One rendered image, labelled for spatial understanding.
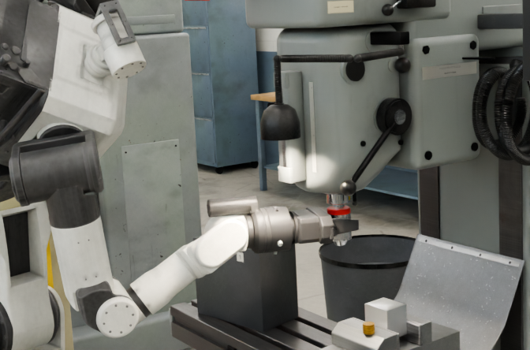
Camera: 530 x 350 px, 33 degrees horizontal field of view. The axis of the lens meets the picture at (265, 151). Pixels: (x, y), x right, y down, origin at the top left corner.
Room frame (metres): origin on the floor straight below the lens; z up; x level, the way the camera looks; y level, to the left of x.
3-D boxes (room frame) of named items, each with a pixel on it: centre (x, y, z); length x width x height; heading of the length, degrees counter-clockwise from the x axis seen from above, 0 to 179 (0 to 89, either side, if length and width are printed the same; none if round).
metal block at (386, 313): (1.65, -0.21, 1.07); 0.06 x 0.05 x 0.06; 37
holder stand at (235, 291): (2.03, 0.06, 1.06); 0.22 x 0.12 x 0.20; 46
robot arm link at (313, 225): (1.74, -0.05, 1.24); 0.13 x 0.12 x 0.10; 14
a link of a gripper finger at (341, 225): (1.73, -0.15, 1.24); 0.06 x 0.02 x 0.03; 104
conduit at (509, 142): (1.74, -0.47, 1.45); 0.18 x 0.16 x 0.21; 124
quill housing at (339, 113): (1.76, -0.15, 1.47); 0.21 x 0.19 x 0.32; 34
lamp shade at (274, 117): (1.60, -0.03, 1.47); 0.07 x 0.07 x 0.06
